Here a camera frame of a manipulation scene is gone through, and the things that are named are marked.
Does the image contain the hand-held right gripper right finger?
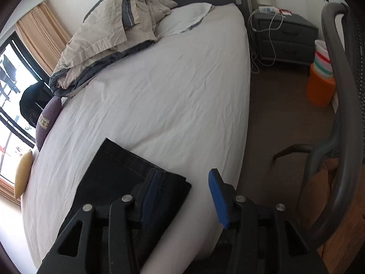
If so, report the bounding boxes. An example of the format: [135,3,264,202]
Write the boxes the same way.
[209,168,326,274]

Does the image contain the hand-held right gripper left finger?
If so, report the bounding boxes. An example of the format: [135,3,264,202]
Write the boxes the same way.
[40,168,161,274]

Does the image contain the black denim pants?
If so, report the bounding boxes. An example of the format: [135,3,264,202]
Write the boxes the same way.
[64,137,192,234]

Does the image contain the bed with white sheet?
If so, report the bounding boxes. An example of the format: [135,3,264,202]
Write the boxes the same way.
[21,3,251,274]

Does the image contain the yellow pillow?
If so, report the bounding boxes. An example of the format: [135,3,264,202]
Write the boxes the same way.
[14,150,34,200]

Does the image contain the purple pillow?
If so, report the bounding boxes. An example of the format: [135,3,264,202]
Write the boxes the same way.
[36,95,63,152]

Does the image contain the orange bin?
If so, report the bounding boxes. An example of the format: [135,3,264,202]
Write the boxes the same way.
[306,63,337,108]

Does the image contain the beige and grey duvet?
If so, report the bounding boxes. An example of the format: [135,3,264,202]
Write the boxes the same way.
[49,0,179,97]

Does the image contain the grey office chair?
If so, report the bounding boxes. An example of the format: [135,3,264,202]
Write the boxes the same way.
[272,2,365,246]

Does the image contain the grey nightstand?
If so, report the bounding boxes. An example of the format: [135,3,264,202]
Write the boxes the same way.
[252,11,319,63]

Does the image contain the white pillow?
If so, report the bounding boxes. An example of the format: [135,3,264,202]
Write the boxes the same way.
[155,2,215,39]

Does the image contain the beige curtain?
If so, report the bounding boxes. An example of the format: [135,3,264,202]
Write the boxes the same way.
[16,1,72,77]

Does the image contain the white power strip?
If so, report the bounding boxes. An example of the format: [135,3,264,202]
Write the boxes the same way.
[258,6,281,15]

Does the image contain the white cable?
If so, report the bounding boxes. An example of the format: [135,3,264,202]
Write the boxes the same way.
[247,11,260,73]
[264,13,286,66]

